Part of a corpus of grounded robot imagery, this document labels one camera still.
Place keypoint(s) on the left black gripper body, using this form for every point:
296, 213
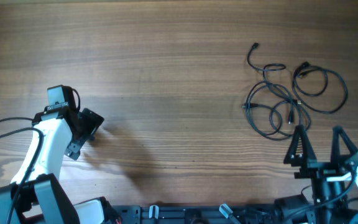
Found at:
88, 124

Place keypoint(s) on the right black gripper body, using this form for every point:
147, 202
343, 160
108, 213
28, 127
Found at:
319, 171

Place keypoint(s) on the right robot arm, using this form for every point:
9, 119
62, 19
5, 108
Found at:
330, 181

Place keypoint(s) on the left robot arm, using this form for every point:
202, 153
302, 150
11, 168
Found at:
35, 194

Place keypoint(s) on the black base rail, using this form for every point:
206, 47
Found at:
157, 214

